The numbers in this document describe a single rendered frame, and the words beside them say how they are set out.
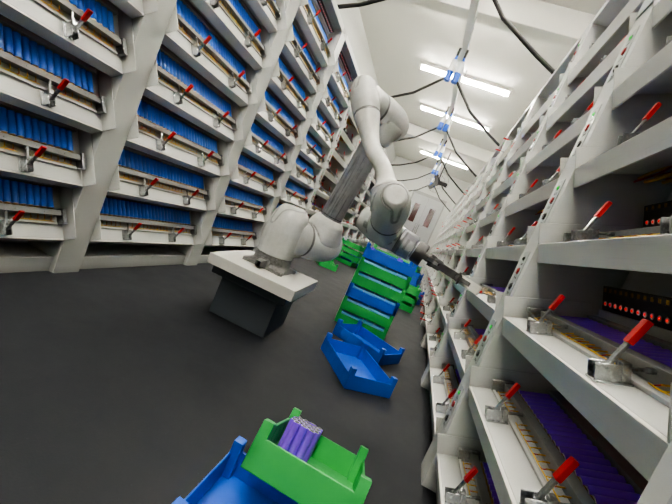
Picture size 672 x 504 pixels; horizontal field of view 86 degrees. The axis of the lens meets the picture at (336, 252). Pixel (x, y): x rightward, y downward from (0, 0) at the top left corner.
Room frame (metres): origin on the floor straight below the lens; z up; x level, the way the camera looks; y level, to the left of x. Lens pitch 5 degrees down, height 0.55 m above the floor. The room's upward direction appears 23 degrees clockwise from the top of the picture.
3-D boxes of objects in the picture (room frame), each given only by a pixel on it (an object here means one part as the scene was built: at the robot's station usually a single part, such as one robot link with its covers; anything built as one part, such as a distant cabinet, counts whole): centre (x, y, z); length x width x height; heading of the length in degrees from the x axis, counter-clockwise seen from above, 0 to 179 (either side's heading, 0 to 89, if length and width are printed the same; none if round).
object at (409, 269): (2.10, -0.30, 0.44); 0.30 x 0.20 x 0.08; 86
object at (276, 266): (1.47, 0.24, 0.27); 0.22 x 0.18 x 0.06; 168
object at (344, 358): (1.41, -0.25, 0.04); 0.30 x 0.20 x 0.08; 22
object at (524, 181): (1.59, -0.69, 0.85); 0.20 x 0.09 x 1.70; 78
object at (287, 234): (1.50, 0.22, 0.41); 0.18 x 0.16 x 0.22; 137
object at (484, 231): (2.28, -0.84, 0.85); 0.20 x 0.09 x 1.70; 78
